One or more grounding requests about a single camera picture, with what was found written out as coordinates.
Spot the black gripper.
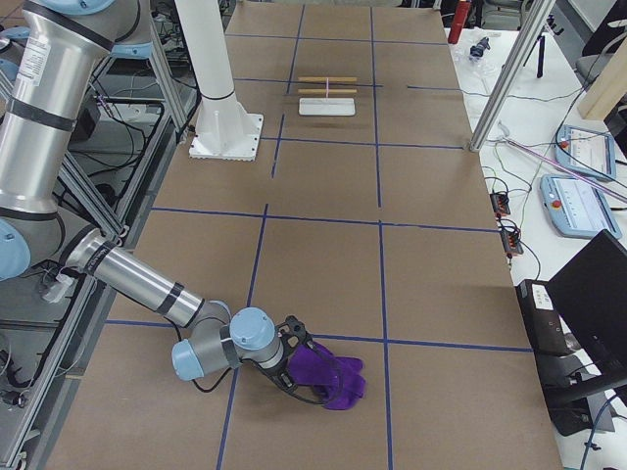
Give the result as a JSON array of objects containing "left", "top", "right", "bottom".
[{"left": 266, "top": 359, "right": 299, "bottom": 393}]

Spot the purple towel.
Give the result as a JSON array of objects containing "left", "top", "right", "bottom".
[{"left": 288, "top": 342, "right": 366, "bottom": 410}]

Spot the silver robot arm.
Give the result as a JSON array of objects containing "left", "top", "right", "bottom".
[{"left": 1, "top": 1, "right": 311, "bottom": 394}]

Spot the white rack base tray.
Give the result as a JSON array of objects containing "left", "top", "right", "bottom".
[{"left": 299, "top": 98, "right": 356, "bottom": 117}]

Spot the near wooden rack bar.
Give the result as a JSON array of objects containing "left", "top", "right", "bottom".
[{"left": 298, "top": 88, "right": 358, "bottom": 97}]

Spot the wooden rack bar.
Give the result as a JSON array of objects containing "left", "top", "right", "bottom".
[
  {"left": 298, "top": 88, "right": 358, "bottom": 97},
  {"left": 298, "top": 76, "right": 358, "bottom": 84}
]

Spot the far wooden rack bar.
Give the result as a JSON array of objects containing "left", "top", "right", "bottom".
[{"left": 298, "top": 76, "right": 358, "bottom": 84}]

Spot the black monitor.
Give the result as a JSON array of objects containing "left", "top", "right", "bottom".
[{"left": 546, "top": 230, "right": 626, "bottom": 372}]

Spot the lower teach pendant tablet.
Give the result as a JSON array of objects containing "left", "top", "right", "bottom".
[{"left": 540, "top": 174, "right": 622, "bottom": 239}]

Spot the teach pendant tablet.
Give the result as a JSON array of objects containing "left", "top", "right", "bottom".
[
  {"left": 540, "top": 174, "right": 622, "bottom": 239},
  {"left": 555, "top": 124, "right": 616, "bottom": 181}
]

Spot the upper teach pendant tablet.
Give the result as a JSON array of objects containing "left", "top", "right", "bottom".
[{"left": 555, "top": 124, "right": 616, "bottom": 181}]

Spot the red bottle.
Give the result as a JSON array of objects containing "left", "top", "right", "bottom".
[{"left": 447, "top": 0, "right": 472, "bottom": 44}]

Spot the white pedestal column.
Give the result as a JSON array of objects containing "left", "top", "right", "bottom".
[{"left": 175, "top": 0, "right": 264, "bottom": 162}]

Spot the aluminium frame post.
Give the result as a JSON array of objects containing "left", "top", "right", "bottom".
[{"left": 468, "top": 0, "right": 555, "bottom": 152}]

